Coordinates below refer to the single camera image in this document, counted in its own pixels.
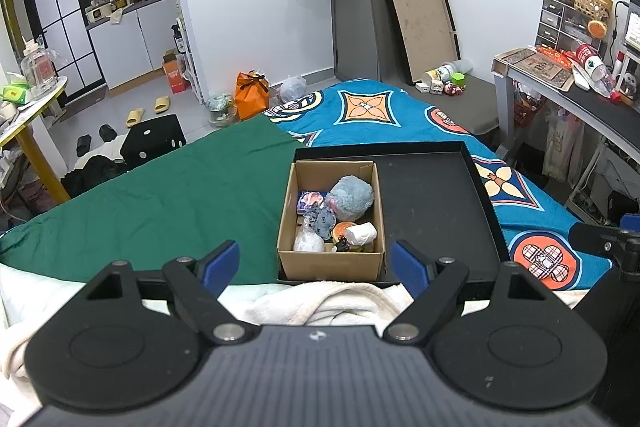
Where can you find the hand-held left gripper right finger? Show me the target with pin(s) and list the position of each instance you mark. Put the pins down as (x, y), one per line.
(410, 269)

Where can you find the grey folding mattress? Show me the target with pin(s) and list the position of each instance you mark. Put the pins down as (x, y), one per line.
(470, 107)

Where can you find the black clothing pile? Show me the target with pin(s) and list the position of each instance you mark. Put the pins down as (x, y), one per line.
(95, 169)

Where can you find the white tissue wad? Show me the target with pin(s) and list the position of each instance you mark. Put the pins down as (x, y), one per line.
(362, 233)

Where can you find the white charger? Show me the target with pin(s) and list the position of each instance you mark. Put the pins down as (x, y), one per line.
(423, 87)

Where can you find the purple small carton box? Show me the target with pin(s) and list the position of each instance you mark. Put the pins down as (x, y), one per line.
(310, 199)

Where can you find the white plastic bag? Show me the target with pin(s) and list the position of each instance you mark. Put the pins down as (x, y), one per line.
(294, 89)

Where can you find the woven basket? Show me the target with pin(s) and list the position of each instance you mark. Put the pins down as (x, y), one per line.
(595, 4)

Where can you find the orange gift bag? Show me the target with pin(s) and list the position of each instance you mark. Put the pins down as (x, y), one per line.
(250, 99)

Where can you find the black slipper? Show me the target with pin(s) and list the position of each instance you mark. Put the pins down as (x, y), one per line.
(84, 143)
(107, 133)

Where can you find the green tissue pack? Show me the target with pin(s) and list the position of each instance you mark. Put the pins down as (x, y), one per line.
(15, 93)

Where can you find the white plastic bottle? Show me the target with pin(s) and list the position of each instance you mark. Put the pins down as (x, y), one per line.
(442, 72)

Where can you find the small black white toy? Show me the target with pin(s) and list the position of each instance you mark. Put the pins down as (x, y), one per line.
(342, 246)

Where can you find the black shallow tray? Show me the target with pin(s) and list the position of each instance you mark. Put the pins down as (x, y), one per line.
(430, 197)

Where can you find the brown cardboard box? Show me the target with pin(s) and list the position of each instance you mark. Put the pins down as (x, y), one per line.
(330, 266)

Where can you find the burger squishy toy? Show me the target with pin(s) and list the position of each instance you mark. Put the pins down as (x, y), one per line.
(342, 229)

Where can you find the orange carton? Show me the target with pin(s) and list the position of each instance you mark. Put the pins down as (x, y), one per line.
(174, 74)

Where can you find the green cup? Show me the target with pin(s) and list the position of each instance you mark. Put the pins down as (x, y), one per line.
(459, 80)

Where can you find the black framed brown tray lid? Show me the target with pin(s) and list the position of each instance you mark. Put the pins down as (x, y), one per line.
(422, 22)

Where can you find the grey plush toy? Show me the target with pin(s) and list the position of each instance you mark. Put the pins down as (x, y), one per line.
(350, 197)

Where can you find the small white figurine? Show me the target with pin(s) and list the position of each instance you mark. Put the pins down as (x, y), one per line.
(437, 88)

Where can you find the blue patterned blanket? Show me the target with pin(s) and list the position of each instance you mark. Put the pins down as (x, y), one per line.
(410, 117)

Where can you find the white storage rack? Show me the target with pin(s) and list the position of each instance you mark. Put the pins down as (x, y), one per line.
(187, 57)

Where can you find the black dice stool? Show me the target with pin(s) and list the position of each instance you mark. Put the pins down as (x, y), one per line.
(150, 142)

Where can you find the frayed denim patch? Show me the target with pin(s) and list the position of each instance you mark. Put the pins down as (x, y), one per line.
(322, 222)

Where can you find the white kitchen cabinet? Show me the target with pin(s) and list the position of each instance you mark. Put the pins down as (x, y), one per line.
(125, 47)

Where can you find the orange round ornament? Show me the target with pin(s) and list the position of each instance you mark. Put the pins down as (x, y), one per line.
(596, 30)

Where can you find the yellow leg table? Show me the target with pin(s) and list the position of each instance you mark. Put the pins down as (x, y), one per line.
(45, 167)

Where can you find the white desk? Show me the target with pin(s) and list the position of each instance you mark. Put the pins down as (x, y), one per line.
(600, 112)

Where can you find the small red figurines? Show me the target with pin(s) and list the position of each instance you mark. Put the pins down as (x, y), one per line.
(453, 90)

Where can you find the brown printed board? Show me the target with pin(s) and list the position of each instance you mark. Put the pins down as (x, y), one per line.
(537, 64)

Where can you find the large glass jar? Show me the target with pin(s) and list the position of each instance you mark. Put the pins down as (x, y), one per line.
(39, 72)

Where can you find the beige tote bag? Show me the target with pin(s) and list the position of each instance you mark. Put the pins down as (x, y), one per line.
(562, 147)

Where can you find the grey drawer organizer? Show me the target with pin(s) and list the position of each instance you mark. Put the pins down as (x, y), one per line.
(550, 24)

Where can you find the green bed sheet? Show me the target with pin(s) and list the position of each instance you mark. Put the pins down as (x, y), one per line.
(150, 207)

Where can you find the clear bottle red label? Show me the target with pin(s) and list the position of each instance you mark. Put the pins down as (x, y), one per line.
(595, 67)

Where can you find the clear plastic bag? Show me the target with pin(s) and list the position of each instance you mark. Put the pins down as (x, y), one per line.
(307, 242)

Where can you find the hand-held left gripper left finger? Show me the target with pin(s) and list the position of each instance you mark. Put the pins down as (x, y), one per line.
(220, 267)

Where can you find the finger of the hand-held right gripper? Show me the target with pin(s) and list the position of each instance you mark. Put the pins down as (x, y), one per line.
(595, 239)

